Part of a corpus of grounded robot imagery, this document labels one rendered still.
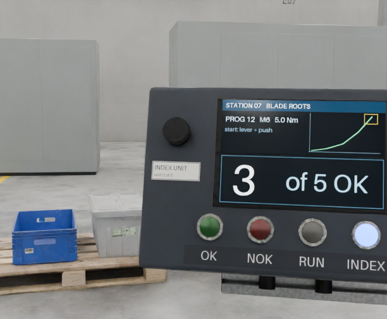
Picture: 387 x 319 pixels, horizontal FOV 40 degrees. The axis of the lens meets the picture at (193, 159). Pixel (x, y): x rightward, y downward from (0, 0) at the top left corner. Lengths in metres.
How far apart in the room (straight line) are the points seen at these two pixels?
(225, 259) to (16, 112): 7.48
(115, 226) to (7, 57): 4.82
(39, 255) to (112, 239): 0.47
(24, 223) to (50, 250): 0.61
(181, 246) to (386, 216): 0.20
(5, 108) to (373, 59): 4.99
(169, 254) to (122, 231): 3.02
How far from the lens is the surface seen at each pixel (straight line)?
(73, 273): 3.48
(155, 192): 0.55
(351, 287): 0.61
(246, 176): 0.53
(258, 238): 0.52
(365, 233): 0.53
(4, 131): 8.00
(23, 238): 3.53
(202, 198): 0.54
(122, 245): 3.59
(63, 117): 7.86
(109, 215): 3.50
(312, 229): 0.52
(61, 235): 3.52
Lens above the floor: 1.25
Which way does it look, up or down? 7 degrees down
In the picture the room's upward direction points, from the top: 1 degrees clockwise
